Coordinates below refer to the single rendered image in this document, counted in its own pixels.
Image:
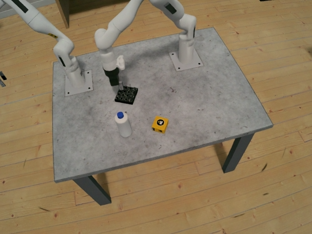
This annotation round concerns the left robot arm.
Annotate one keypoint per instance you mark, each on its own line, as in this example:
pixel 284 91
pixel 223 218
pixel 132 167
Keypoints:
pixel 171 8

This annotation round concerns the black knob panel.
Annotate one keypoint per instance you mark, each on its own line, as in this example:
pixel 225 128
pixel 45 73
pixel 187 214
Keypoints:
pixel 127 95

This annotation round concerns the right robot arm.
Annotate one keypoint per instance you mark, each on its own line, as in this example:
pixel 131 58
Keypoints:
pixel 62 50

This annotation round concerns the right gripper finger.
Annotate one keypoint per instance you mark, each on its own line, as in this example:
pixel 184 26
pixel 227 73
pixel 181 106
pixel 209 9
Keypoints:
pixel 3 76
pixel 2 84

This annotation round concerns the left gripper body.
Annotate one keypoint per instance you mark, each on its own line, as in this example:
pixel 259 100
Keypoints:
pixel 112 69

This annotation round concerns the white bottle with blue cap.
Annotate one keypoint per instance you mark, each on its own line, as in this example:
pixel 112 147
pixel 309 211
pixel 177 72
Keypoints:
pixel 123 124

